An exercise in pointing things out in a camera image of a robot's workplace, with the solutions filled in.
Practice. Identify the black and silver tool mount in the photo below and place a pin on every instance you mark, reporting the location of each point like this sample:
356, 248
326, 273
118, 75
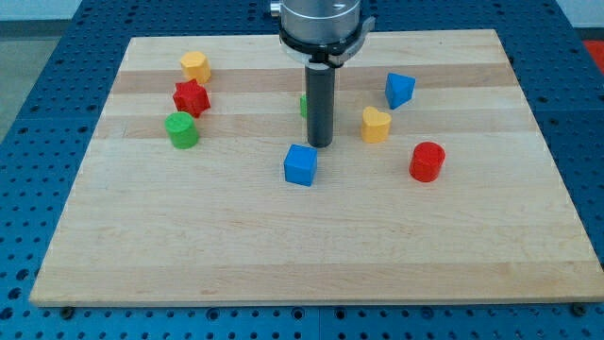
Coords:
330, 55

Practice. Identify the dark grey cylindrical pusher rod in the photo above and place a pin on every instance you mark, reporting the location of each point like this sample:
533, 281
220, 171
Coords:
320, 85

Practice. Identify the yellow heart block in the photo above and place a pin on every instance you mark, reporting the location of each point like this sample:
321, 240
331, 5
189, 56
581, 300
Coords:
375, 125

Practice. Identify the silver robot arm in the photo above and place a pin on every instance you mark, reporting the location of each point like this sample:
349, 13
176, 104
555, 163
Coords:
322, 35

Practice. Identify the blue triangle block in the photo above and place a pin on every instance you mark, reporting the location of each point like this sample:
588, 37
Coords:
399, 89

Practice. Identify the green block behind rod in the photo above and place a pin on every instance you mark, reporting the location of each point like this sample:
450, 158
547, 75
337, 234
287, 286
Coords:
303, 106

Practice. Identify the blue cube block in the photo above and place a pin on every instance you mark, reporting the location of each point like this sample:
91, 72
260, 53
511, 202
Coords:
300, 165

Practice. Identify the yellow hexagon block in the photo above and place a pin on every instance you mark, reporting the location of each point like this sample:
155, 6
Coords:
195, 65

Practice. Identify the red star block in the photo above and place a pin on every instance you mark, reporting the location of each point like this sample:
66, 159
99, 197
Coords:
191, 97

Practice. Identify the red cylinder block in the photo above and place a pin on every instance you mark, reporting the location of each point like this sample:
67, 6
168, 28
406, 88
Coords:
427, 160

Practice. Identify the green cylinder block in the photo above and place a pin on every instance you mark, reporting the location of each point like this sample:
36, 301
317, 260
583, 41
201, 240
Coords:
181, 130

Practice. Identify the wooden board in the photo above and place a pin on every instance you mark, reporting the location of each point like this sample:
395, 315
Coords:
148, 224

